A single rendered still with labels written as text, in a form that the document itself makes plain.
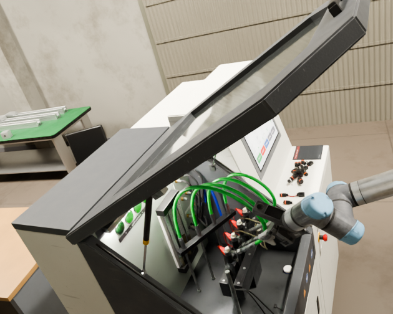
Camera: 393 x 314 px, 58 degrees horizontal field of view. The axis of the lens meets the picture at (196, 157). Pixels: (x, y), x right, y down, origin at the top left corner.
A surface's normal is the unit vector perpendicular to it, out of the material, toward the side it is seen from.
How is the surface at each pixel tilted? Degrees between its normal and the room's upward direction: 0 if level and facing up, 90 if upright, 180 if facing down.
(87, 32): 90
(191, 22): 90
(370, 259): 0
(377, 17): 90
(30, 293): 90
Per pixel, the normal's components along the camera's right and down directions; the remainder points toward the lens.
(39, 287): 0.93, -0.07
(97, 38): -0.30, 0.52
